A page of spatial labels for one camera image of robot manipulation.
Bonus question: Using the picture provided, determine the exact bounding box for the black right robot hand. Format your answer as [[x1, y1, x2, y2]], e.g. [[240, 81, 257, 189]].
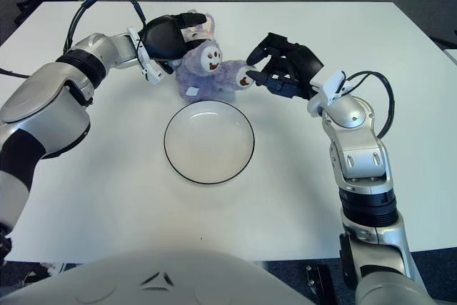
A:
[[245, 32, 325, 101]]

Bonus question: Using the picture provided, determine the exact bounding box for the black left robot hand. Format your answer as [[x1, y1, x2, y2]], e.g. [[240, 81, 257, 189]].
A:
[[137, 11, 208, 74]]

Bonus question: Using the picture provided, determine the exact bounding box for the black chair base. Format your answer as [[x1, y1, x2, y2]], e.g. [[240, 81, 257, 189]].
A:
[[428, 29, 457, 49]]

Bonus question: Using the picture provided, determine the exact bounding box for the white plate with black rim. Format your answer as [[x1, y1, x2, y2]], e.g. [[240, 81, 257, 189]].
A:
[[164, 100, 256, 186]]

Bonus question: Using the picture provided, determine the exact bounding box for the silver robot torso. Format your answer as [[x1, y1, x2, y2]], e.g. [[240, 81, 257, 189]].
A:
[[0, 247, 317, 305]]

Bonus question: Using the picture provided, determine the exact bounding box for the black metal bracket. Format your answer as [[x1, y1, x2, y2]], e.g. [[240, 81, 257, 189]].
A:
[[305, 264, 336, 305]]

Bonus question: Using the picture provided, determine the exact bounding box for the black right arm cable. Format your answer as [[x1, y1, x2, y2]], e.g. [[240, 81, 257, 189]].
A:
[[342, 71, 396, 140]]

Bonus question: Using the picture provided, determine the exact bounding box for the purple plush bunny doll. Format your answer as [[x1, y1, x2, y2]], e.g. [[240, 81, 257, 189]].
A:
[[167, 8, 258, 103]]

